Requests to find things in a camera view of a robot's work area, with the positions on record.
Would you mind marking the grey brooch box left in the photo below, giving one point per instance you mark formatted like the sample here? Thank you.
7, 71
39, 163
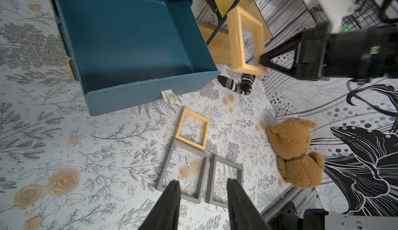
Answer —
188, 166

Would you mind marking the brown teddy bear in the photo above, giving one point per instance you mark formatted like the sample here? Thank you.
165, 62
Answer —
291, 140

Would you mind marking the yellow brooch box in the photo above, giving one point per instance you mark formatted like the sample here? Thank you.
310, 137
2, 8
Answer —
196, 124
239, 19

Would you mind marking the teal top drawer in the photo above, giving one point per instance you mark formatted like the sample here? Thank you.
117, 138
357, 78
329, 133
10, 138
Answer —
102, 97

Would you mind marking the teal drawer cabinet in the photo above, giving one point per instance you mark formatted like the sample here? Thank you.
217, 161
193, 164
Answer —
70, 65

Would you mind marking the grey brooch box right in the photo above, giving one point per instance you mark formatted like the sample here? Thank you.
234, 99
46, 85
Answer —
220, 171

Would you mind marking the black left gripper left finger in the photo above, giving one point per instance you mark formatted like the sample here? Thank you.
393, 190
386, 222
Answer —
165, 213

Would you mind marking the green lid in basket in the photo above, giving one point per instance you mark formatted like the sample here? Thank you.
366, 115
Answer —
345, 28

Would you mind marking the black white striped sock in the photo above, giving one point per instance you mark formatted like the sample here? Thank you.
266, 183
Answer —
243, 87

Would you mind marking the wooden metal shelf rack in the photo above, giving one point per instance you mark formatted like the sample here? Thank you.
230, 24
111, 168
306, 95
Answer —
213, 23

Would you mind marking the black wire basket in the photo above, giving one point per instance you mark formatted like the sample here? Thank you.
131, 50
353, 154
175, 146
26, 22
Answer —
368, 14

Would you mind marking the grey brooch box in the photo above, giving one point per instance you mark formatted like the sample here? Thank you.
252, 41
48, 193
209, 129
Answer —
220, 171
188, 166

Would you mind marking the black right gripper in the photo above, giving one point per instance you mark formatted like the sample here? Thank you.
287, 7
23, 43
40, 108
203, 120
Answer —
363, 54

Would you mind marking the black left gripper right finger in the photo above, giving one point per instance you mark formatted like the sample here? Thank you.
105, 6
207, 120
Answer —
242, 212

